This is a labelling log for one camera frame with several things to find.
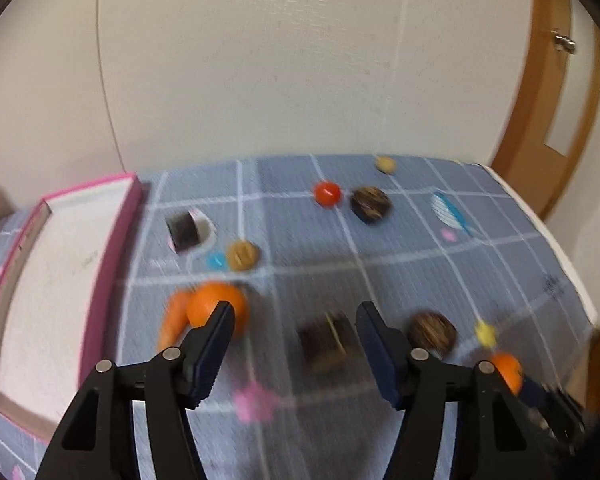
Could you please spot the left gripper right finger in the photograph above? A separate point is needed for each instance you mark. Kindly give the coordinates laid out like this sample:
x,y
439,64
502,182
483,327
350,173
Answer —
x,y
493,436

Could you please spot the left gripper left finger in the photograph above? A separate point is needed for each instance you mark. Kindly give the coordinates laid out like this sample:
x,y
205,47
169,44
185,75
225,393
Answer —
x,y
95,438

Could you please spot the orange tangerine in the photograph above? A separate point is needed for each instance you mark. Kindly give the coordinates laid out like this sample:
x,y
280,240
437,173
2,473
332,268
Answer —
x,y
510,369
206,296

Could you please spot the orange carrot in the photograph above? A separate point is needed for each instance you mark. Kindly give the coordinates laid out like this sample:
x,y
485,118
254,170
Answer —
x,y
175,320

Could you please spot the dark eggplant slice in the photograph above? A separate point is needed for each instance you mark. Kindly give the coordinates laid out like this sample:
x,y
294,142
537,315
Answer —
x,y
327,342
183,231

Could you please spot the dark shiitake mushroom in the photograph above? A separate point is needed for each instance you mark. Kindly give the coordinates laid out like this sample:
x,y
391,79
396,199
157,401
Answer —
x,y
369,204

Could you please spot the small tan round fruit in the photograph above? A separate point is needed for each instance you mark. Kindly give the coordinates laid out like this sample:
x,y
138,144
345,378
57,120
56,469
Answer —
x,y
385,164

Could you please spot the red cherry tomato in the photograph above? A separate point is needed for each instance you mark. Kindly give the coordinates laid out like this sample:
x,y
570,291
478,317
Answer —
x,y
327,194

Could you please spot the pink shallow box tray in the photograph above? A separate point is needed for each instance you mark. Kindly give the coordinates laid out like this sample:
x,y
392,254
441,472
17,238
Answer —
x,y
54,295

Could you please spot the grey checked play mat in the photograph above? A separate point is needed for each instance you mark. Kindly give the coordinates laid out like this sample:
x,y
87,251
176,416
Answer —
x,y
458,240

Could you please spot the metal door latch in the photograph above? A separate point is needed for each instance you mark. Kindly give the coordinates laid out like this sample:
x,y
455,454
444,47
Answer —
x,y
564,43

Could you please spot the wooden door frame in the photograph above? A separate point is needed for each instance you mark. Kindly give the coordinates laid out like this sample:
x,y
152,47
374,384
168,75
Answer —
x,y
555,107

